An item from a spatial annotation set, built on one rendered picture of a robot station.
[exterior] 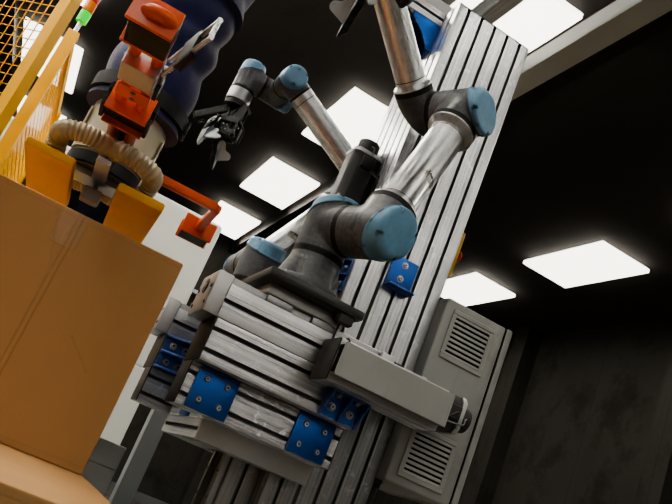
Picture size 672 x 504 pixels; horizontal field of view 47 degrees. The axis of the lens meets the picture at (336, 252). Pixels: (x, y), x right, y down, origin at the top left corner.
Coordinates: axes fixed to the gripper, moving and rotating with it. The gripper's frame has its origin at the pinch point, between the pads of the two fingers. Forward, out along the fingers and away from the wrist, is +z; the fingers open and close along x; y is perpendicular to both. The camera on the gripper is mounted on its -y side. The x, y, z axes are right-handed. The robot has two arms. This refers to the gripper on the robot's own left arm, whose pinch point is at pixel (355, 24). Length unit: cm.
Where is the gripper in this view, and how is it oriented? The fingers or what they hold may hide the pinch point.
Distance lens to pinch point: 161.5
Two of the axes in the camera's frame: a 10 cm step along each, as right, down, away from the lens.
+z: -3.7, 8.7, -3.2
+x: 4.0, -1.6, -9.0
